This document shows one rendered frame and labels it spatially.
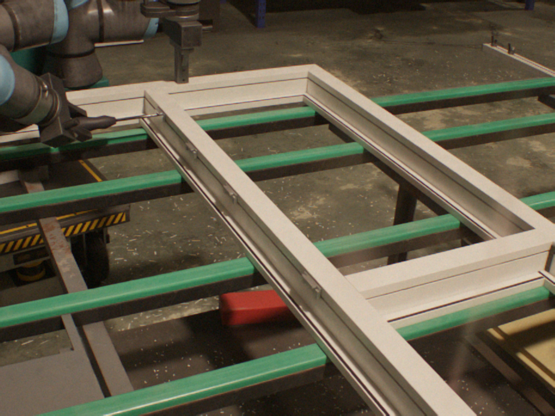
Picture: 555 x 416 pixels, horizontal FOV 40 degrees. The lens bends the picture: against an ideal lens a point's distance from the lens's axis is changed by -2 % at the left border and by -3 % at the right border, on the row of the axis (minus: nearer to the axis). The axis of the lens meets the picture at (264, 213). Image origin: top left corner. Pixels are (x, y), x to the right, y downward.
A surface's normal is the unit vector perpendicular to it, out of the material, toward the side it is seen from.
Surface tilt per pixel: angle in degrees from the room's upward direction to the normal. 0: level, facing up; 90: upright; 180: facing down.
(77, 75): 70
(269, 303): 0
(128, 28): 101
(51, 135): 55
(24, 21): 65
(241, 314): 90
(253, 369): 0
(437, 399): 0
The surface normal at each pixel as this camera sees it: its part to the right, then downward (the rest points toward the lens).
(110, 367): 0.05, -0.87
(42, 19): 0.66, 0.07
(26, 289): 0.55, 0.44
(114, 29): 0.33, 0.64
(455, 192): -0.90, 0.17
